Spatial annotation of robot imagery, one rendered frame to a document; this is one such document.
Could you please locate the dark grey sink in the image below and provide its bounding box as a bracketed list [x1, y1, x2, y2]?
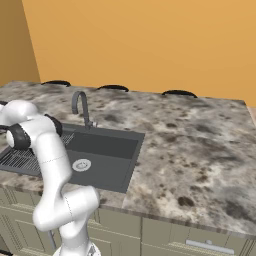
[0, 122, 146, 194]

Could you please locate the black bar stool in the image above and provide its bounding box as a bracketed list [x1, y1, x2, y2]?
[161, 89, 198, 99]
[40, 79, 72, 88]
[96, 84, 130, 93]

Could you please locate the grey curved tap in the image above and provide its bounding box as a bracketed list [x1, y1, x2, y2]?
[71, 90, 98, 131]

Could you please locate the beige cupboard door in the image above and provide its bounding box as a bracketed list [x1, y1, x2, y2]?
[87, 208, 143, 256]
[0, 186, 63, 256]

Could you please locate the beige drawer front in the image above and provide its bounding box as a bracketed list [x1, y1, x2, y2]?
[141, 217, 256, 256]

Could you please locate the silver cupboard handle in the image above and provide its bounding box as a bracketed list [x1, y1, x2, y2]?
[47, 229, 58, 251]

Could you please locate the silver drawer handle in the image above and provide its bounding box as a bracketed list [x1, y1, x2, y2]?
[185, 239, 236, 256]

